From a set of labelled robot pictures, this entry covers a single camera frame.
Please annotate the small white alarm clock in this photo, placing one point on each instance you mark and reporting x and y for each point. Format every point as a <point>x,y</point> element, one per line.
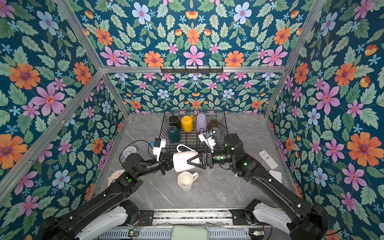
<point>129,150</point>

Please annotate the lilac plastic cup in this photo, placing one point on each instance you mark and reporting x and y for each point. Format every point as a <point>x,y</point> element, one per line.
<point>201,125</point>

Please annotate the clear glass cup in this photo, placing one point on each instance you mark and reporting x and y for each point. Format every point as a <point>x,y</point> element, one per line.
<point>216,135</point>

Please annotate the green cloth pad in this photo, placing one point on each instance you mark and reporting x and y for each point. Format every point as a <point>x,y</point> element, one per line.
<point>189,233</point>

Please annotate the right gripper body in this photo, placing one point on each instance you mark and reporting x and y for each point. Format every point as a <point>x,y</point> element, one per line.
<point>219,157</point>

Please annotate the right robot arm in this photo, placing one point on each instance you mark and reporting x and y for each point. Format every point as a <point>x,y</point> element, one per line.
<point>293,215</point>

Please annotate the black wire dish rack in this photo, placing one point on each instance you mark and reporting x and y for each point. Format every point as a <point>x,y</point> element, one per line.
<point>191,139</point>

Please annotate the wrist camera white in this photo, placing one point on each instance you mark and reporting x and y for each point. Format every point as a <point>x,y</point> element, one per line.
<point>208,138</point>
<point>157,146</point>

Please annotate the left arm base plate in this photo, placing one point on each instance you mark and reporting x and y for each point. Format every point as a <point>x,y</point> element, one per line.
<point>145,218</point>

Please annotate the pink round clock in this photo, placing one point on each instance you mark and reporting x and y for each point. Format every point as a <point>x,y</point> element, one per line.
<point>115,176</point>

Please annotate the green mug white inside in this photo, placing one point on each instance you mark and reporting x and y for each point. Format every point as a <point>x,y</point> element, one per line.
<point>174,134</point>

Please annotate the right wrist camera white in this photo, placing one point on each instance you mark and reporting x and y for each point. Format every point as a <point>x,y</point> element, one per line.
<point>208,138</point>

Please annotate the white remote control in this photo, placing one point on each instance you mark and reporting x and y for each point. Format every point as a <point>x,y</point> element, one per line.
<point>268,159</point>

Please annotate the olive glass cup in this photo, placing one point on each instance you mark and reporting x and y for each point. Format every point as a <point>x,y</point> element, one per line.
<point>213,124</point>

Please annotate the white mug front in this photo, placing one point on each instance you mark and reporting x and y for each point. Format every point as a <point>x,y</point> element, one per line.
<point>186,180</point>

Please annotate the yellow mug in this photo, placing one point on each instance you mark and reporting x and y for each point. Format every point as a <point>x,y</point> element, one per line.
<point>188,123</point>

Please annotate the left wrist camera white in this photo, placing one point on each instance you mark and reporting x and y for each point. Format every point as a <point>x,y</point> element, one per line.
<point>157,146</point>

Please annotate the black mug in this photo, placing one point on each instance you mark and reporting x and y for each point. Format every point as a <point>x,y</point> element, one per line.
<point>174,120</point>

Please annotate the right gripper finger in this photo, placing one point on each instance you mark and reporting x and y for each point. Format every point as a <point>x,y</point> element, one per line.
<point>198,165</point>
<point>200,157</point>

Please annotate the black wall hook rail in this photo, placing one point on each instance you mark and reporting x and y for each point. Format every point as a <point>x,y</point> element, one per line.
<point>190,70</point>

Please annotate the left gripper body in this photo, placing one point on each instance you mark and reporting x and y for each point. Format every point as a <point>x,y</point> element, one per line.
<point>162,164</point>

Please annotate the white flat box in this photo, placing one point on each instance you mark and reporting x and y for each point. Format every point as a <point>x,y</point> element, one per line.
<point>276,174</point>

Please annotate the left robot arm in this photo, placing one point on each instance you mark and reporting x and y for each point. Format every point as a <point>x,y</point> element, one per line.
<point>110,208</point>

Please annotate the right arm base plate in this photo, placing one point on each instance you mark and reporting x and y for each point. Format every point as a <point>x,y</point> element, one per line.
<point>239,218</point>

